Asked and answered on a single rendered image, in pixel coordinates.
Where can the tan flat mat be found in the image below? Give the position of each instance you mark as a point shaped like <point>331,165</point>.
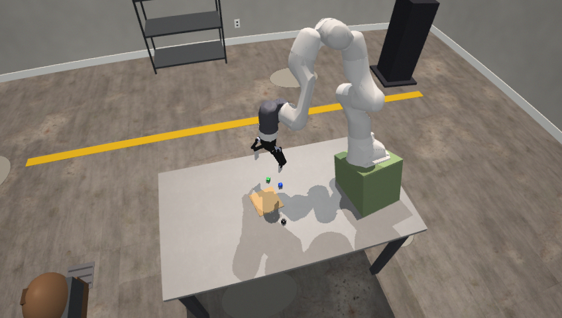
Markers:
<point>266,201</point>

